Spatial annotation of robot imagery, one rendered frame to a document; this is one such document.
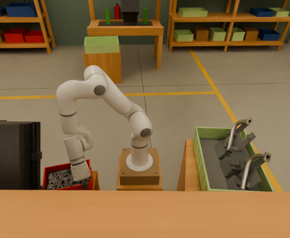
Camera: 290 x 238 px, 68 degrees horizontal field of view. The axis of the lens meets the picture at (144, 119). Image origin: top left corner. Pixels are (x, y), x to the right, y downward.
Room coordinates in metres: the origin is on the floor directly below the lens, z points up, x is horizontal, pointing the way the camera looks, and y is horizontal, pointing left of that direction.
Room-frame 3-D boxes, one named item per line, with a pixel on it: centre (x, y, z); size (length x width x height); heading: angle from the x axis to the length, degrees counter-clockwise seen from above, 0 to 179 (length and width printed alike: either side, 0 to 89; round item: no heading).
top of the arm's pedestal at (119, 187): (1.02, 0.03, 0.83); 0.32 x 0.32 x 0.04; 2
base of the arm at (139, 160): (1.02, 0.03, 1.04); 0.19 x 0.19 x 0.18
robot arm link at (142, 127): (1.00, 0.02, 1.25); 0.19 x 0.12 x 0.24; 21
